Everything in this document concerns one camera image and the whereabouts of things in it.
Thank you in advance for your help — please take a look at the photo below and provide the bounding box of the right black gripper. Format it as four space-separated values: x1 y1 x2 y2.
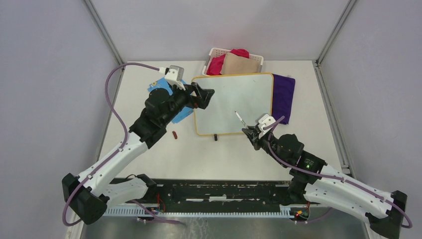
243 125 288 167

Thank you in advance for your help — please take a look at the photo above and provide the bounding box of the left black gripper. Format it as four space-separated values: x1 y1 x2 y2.
161 81 214 126

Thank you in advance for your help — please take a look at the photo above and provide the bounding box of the white marker pen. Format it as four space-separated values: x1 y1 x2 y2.
234 111 247 128

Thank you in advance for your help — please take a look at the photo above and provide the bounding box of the yellow framed whiteboard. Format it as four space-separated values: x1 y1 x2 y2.
192 73 274 136

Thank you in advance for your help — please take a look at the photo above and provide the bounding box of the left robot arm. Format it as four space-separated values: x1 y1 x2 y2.
62 82 215 226

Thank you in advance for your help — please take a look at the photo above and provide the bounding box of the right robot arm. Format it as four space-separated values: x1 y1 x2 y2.
242 125 413 239

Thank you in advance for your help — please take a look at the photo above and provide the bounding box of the red cloth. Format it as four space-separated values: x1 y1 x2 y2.
206 48 250 76

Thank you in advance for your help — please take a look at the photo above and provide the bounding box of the beige cloth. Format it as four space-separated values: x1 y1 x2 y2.
221 53 260 75

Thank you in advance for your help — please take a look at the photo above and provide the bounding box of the white plastic basket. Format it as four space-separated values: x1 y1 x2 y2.
202 48 263 76

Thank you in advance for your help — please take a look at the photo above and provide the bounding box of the purple cloth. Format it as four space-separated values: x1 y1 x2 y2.
271 74 296 124

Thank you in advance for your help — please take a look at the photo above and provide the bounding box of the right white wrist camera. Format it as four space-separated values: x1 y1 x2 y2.
258 114 276 134

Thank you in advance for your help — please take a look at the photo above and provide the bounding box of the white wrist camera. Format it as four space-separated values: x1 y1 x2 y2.
164 65 186 91
258 114 276 134

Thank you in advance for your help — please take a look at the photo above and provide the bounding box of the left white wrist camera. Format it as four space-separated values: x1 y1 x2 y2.
164 65 186 91

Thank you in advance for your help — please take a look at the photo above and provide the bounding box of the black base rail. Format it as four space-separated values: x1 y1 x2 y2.
112 178 321 215

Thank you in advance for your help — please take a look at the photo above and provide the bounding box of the white comb cable duct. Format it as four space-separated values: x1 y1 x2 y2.
103 205 294 219

